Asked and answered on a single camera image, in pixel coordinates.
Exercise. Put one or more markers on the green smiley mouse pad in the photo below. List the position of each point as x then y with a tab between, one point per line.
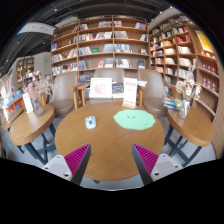
134	119

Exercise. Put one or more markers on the glass vase with dried flowers left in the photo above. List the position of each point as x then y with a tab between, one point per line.
36	90

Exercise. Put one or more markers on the glass vase with dried flowers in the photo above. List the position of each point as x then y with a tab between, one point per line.
36	90
189	89

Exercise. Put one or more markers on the left beige armchair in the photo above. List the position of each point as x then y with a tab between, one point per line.
65	94

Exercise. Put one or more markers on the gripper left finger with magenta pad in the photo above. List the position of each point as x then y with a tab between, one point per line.
72	166

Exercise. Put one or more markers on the book on chair blue cover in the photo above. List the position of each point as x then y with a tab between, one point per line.
117	90

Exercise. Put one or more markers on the small white card sign left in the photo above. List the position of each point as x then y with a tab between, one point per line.
27	103

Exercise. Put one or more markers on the wooden bookshelf right wall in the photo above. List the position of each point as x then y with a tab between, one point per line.
175	44

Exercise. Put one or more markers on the right beige armchair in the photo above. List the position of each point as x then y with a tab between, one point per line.
152	98

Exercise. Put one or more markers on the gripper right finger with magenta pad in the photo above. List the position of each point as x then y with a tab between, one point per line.
152	166

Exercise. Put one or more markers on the glass vase with dried flowers right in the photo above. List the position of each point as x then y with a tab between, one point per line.
189	89

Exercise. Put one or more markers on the white sign on wooden stand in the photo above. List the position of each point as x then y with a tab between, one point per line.
130	92

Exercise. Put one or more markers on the round wooden table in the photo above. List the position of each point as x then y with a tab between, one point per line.
27	127
196	128
111	145

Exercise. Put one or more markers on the round wooden left table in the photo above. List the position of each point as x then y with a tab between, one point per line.
27	127

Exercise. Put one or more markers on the large wooden bookshelf centre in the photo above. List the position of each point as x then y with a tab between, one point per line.
113	41

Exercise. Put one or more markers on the round wooden right table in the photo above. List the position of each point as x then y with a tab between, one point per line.
196	128

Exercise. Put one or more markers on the white framed picture sign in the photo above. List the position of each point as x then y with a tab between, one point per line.
101	88

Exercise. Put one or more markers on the stack of books right table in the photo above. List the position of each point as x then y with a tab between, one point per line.
171	103

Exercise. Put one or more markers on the round wooden centre table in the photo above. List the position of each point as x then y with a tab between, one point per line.
111	145

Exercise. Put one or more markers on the distant wooden bookshelf left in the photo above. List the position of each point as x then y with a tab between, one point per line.
24	66

